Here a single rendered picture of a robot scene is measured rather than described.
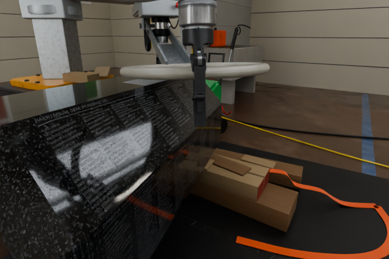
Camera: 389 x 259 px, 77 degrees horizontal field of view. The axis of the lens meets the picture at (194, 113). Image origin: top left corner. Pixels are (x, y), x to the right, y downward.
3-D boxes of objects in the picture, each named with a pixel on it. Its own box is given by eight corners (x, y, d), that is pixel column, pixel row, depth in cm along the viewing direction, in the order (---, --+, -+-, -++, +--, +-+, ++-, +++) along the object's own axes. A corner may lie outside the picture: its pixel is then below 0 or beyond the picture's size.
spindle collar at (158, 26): (151, 42, 146) (148, -15, 136) (167, 42, 148) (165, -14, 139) (154, 43, 135) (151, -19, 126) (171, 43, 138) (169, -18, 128)
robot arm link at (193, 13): (214, 6, 62) (214, 30, 63) (178, 6, 62) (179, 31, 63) (219, -2, 53) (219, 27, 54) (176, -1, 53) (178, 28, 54)
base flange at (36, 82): (8, 85, 163) (6, 77, 161) (74, 74, 203) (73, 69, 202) (51, 93, 139) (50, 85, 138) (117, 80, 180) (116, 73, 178)
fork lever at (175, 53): (139, 28, 157) (139, 20, 154) (168, 28, 163) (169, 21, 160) (156, 73, 103) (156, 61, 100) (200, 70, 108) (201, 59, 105)
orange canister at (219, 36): (206, 48, 403) (206, 27, 393) (220, 47, 443) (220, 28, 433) (217, 49, 392) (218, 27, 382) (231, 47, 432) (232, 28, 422)
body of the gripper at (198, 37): (215, 26, 55) (215, 68, 57) (211, 29, 63) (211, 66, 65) (182, 26, 54) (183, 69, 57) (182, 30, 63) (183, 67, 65)
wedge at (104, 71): (96, 73, 185) (96, 66, 183) (110, 73, 186) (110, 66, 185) (91, 77, 166) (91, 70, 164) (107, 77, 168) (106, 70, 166)
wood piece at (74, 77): (63, 81, 153) (62, 73, 152) (76, 78, 162) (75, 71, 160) (88, 84, 146) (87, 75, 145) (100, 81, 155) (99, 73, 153)
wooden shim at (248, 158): (240, 161, 192) (240, 159, 191) (245, 155, 200) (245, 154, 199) (272, 170, 179) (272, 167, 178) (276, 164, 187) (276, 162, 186)
